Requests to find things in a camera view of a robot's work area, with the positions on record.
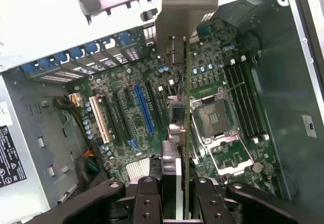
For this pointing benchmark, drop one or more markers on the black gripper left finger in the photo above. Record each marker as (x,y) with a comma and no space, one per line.
(149,203)

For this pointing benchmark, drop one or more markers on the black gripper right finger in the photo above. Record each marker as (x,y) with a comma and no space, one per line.
(210,203)

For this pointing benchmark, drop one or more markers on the silver finned heat sink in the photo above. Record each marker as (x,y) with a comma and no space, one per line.
(138,169)

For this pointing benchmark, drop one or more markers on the silver coin battery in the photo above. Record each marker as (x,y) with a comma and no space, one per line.
(258,167)

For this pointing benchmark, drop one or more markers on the metal socket cover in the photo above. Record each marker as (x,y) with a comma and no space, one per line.
(249,155)

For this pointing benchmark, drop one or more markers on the CPU socket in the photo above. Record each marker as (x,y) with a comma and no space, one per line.
(215,115)

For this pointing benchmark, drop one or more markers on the long black expansion slot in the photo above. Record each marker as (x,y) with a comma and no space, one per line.
(155,107)
(125,117)
(115,118)

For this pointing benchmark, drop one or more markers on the blue expansion slot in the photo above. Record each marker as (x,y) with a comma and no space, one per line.
(144,112)

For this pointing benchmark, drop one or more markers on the white expansion slot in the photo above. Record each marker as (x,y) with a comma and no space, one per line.
(100,121)

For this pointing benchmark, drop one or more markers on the RAM slot white clips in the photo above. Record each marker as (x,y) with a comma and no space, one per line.
(244,102)
(171,82)
(160,88)
(254,97)

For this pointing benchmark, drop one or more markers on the thin metal locking lever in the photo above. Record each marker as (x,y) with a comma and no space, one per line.
(234,86)

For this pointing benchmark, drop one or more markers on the white power connector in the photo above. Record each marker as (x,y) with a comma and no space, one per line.
(76,99)

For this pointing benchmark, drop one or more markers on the green motherboard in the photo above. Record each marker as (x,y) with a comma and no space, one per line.
(152,67)

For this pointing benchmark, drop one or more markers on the dark grey PC case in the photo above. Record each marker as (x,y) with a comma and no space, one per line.
(283,82)

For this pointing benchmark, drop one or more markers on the silver power supply unit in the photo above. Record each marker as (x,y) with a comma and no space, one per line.
(12,153)

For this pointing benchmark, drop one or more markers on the perforated silver slot cover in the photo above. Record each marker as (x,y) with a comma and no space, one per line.
(108,61)
(60,76)
(91,69)
(132,53)
(121,57)

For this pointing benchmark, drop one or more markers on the blue slot latch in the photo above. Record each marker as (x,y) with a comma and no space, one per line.
(76,53)
(60,57)
(106,41)
(91,48)
(124,39)
(38,67)

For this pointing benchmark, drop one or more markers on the black case intrusion switch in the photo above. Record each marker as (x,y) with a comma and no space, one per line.
(149,15)

